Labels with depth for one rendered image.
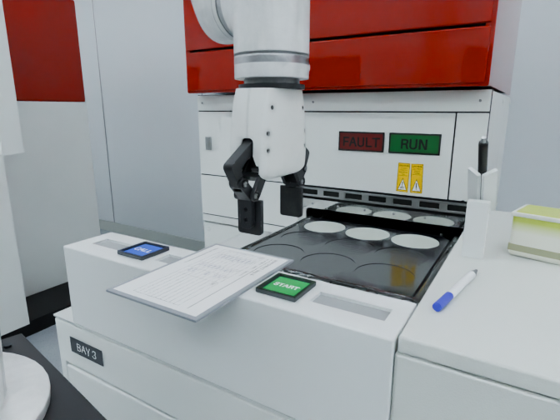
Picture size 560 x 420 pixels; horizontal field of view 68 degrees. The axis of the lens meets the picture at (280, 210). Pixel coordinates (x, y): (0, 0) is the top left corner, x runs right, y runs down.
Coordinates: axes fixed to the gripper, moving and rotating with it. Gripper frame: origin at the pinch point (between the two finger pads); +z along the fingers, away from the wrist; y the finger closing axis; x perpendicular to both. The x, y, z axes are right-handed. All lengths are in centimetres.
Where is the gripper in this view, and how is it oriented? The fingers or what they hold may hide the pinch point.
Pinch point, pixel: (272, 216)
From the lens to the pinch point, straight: 50.5
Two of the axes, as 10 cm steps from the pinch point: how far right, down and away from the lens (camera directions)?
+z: 0.0, 9.7, 2.4
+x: 8.5, 1.2, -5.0
